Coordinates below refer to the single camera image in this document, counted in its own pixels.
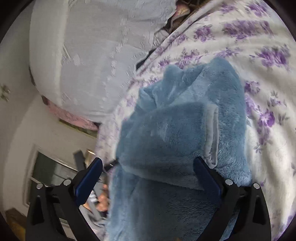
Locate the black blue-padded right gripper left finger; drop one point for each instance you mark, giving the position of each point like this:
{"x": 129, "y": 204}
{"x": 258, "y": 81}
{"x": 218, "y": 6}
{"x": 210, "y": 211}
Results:
{"x": 43, "y": 222}

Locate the white lace bed cover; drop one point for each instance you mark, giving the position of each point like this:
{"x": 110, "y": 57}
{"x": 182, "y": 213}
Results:
{"x": 83, "y": 54}

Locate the dark window on wall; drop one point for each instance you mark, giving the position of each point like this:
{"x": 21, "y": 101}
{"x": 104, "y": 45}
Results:
{"x": 45, "y": 168}

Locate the person's left hand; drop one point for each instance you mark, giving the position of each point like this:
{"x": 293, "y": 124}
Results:
{"x": 98, "y": 204}

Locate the blue fleece garment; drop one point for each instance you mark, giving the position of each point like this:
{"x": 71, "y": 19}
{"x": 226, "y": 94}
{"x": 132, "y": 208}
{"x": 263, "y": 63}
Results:
{"x": 197, "y": 112}

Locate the purple floral bed quilt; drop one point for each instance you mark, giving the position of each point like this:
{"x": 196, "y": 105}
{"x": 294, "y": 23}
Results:
{"x": 256, "y": 42}

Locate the pink blanket under cover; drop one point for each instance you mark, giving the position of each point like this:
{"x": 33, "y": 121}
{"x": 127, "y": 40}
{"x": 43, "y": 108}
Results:
{"x": 68, "y": 117}

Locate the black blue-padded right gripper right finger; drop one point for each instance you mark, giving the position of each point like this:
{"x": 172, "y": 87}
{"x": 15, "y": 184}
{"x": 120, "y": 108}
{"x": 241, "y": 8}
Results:
{"x": 252, "y": 222}

